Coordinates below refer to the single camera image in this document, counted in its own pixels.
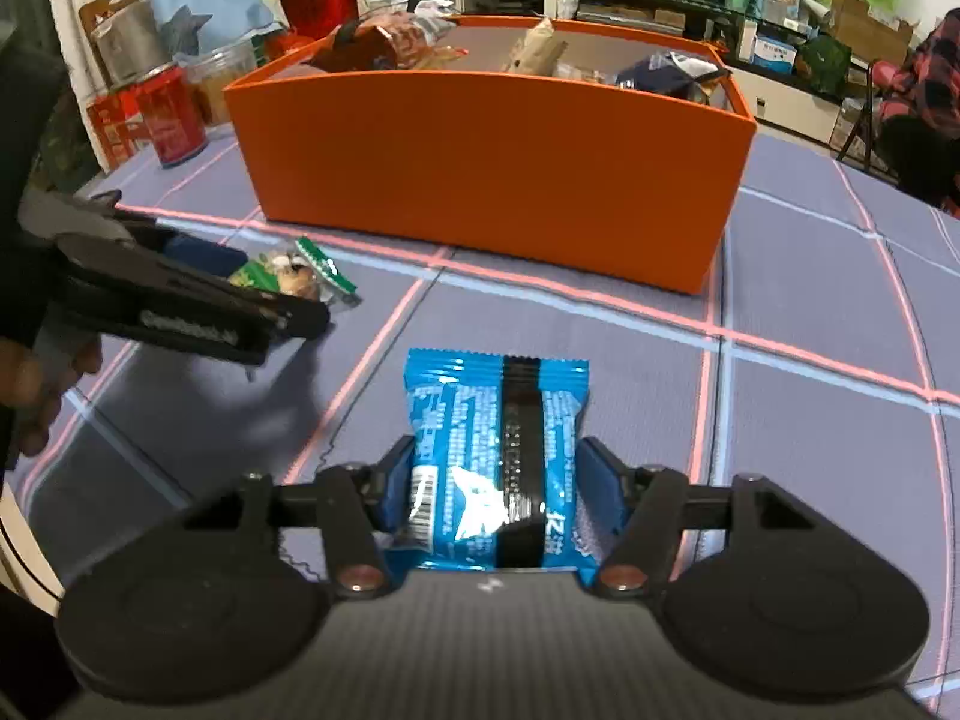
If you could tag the red paper bag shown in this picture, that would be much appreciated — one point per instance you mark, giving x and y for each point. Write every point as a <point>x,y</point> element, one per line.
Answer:
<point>311,7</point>

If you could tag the blue white box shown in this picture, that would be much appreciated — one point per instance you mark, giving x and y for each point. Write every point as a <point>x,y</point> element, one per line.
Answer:
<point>775,56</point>

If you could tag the red soda can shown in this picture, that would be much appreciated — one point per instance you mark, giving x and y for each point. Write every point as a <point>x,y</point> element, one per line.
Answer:
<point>172,120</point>

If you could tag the dark green bag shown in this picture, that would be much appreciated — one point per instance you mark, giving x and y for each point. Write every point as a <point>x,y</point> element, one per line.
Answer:
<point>825,67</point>

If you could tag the beige snack packet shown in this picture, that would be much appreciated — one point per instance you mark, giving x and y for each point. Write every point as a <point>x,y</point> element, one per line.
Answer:
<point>536,49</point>

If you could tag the green snack packet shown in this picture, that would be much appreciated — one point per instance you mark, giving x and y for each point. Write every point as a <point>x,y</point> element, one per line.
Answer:
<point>300,277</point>

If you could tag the blue snack packet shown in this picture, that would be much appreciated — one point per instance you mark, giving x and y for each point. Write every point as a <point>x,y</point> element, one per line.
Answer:
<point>480,420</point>

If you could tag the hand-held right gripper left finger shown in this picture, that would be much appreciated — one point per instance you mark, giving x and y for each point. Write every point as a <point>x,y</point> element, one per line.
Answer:
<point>394,480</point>

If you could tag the orange box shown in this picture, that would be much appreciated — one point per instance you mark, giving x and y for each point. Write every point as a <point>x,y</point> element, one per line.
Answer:
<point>487,165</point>

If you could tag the dark navy snack packet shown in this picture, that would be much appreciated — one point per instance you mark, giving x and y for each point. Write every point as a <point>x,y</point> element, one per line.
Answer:
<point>660,75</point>

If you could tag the red white cardboard box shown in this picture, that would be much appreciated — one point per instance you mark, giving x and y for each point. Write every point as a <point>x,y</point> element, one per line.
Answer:
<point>116,127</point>

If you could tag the clear plastic jar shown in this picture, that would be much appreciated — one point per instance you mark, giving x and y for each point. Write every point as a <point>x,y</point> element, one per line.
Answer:
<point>221,82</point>

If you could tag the blue checked tablecloth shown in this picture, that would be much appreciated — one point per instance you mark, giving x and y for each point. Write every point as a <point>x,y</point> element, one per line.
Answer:
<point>825,465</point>

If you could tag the red bean snack packet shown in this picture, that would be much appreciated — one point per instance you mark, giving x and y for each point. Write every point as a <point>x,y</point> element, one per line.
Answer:
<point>375,45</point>

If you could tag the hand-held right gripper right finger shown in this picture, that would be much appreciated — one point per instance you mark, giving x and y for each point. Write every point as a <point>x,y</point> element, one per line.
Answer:
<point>604,480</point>

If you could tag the person's left hand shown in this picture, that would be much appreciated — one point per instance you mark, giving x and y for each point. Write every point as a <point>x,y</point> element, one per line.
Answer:
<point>30,405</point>

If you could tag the brown cardboard box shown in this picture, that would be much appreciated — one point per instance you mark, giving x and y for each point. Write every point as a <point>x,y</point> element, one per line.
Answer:
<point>874,30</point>

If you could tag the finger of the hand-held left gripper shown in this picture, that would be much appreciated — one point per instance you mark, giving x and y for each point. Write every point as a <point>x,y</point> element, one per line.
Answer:
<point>304,319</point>
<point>202,255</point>

